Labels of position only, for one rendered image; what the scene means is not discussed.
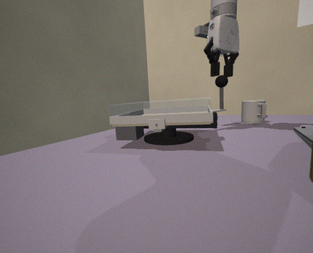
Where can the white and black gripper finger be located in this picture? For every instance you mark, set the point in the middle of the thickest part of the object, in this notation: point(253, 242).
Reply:
point(213, 58)
point(228, 67)

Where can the grey mug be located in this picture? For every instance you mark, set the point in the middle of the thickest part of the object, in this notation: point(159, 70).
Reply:
point(253, 111)

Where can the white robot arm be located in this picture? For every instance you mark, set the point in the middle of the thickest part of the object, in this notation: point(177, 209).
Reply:
point(218, 7)

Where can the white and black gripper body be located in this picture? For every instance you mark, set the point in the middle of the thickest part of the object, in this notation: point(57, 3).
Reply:
point(225, 32)

